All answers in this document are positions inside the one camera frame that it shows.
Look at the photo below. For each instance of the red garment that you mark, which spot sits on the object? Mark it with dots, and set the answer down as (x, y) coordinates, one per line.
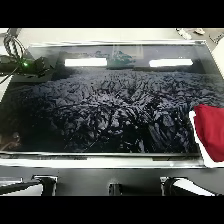
(211, 130)

